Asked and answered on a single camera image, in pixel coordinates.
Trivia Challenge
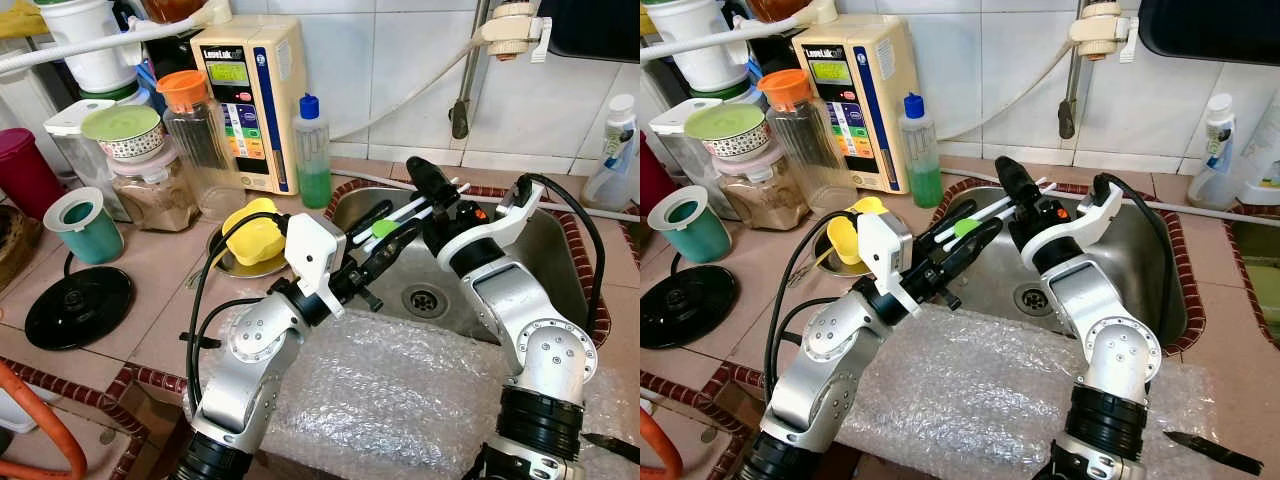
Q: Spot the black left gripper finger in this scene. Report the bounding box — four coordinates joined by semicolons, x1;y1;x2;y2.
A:
343;200;396;248
360;220;424;283
922;198;979;246
940;216;1006;281

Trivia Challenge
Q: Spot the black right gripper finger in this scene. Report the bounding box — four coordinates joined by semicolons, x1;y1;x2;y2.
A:
405;155;459;206
993;155;1046;206

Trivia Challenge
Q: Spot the shallow steel bowl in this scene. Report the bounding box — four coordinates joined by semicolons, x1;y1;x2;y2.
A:
208;225;293;279
812;225;866;279

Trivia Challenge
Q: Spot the green liquid bottle blue cap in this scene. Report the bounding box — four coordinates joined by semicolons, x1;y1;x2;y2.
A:
293;93;333;210
900;92;944;209

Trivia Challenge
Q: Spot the grey faucet pipe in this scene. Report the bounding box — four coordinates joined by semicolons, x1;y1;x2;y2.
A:
450;0;493;141
1058;0;1096;141

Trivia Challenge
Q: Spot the steel sink basin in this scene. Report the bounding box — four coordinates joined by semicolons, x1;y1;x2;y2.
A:
1225;215;1280;351
325;178;613;349
930;180;1206;356

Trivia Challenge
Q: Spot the thin grey tube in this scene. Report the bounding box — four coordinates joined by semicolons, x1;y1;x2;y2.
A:
940;165;1280;236
335;165;641;223

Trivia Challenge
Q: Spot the clear bubble wrap sheet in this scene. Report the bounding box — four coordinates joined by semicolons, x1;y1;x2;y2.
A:
185;300;641;480
835;300;1216;480

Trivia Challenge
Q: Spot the clear jar orange lid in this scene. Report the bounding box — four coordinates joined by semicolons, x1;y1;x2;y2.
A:
757;68;851;223
155;68;248;223

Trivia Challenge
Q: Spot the cream faucet head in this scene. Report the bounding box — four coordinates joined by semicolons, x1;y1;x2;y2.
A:
480;0;553;63
1068;0;1141;63

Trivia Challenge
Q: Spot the cream water ionizer machine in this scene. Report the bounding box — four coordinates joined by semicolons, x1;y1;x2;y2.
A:
190;15;308;196
792;12;923;196

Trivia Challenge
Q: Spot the brown powder jar pink lid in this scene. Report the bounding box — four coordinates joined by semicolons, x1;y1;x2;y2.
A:
107;140;201;233
715;140;811;233

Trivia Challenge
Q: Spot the maroon plastic container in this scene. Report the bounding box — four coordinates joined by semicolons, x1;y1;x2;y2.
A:
0;127;69;221
640;130;666;216

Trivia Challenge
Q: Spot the black glossy panel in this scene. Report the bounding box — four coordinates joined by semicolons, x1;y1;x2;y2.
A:
540;0;641;63
1138;0;1280;66

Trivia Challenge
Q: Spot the teal cup white rim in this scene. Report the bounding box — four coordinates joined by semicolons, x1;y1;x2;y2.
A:
647;186;733;264
43;186;126;266

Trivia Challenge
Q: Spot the white detergent bottle yellow cap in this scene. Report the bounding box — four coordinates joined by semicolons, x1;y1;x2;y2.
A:
1235;90;1280;206

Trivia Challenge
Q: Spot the patterned bowl green lid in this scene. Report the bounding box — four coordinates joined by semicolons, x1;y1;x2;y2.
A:
685;103;773;161
80;103;168;161

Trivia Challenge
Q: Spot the black round kettle base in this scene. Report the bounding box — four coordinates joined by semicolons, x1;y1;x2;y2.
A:
640;265;739;351
24;265;136;351

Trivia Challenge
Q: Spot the clear container white lid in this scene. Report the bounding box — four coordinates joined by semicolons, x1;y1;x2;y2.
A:
43;97;131;223
650;97;736;221

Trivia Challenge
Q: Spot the black tape strip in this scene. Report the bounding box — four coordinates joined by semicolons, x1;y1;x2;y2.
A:
1163;430;1266;477
580;432;641;466

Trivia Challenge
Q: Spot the wicker trivet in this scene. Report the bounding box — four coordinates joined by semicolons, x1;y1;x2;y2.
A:
0;200;43;293

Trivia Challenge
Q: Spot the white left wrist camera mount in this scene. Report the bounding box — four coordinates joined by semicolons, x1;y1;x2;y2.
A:
857;208;916;319
283;210;351;319

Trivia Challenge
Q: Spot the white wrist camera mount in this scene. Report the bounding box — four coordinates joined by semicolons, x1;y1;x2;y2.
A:
857;208;916;319
437;180;548;273
283;210;351;319
1022;180;1126;273

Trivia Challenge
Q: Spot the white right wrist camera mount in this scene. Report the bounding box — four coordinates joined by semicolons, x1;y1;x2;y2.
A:
437;180;548;273
1022;180;1126;273

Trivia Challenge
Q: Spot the thin white hose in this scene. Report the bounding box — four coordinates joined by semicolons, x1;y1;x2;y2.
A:
330;40;488;143
940;40;1076;143

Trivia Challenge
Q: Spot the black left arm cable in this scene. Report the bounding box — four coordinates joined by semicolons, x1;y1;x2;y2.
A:
763;205;871;401
185;210;301;411

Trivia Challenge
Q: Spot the white corrugated hose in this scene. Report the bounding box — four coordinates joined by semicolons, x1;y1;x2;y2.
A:
0;0;233;76
640;0;839;63

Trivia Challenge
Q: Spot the orange hose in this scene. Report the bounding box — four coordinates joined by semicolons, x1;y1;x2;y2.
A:
640;405;686;480
0;358;89;480

